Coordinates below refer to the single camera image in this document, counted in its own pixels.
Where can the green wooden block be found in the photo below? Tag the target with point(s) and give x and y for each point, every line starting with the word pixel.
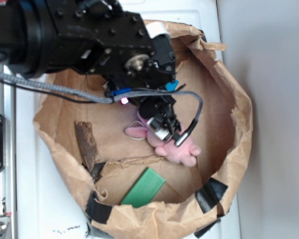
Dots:
pixel 144 189

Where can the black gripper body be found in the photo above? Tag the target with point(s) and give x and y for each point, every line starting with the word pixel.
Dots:
pixel 154 74

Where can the brown paper bag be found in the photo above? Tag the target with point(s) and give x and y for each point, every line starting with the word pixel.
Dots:
pixel 144 139

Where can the aluminium frame rail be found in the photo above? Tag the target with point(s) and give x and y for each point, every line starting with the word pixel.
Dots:
pixel 8 207

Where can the pink plush bunny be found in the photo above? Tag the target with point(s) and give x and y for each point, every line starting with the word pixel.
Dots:
pixel 186 154

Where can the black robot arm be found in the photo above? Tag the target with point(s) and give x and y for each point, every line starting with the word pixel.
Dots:
pixel 91 37

